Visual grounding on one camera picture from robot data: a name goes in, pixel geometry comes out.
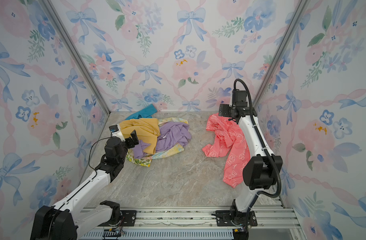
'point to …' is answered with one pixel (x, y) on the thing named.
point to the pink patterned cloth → (229, 141)
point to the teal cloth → (146, 112)
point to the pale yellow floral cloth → (146, 161)
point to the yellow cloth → (147, 129)
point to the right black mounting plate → (233, 218)
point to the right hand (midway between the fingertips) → (229, 108)
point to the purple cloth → (171, 133)
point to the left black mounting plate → (128, 219)
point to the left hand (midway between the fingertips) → (127, 131)
